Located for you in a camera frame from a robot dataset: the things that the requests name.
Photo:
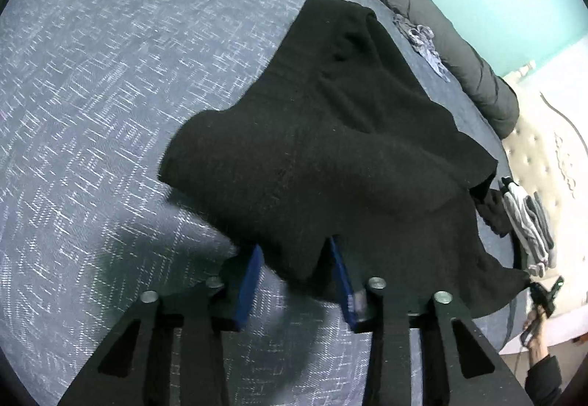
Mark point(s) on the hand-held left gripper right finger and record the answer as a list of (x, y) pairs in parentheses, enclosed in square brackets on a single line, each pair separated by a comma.
[(342, 282)]

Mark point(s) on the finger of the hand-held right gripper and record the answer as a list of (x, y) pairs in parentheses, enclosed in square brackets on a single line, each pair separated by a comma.
[(535, 290)]

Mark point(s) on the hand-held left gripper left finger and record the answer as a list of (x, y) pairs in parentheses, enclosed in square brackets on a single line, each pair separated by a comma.
[(248, 286)]

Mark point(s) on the black sweater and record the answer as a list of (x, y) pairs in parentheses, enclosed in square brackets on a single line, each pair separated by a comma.
[(321, 148)]

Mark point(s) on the stack of folded clothes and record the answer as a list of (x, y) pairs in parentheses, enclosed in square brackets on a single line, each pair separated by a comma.
[(519, 217)]

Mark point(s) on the person's right hand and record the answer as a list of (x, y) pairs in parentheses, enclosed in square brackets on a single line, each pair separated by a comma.
[(537, 341)]

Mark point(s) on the grey folded garment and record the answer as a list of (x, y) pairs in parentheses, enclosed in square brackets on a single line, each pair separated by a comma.
[(542, 226)]

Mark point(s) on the cream tufted headboard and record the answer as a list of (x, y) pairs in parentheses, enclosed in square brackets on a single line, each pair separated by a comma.
[(551, 148)]

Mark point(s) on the bed with blue-grey sheet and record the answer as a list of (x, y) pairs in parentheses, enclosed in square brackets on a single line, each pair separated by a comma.
[(115, 89)]

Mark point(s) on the small blue-grey garment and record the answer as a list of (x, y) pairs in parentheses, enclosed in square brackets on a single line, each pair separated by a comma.
[(425, 43)]

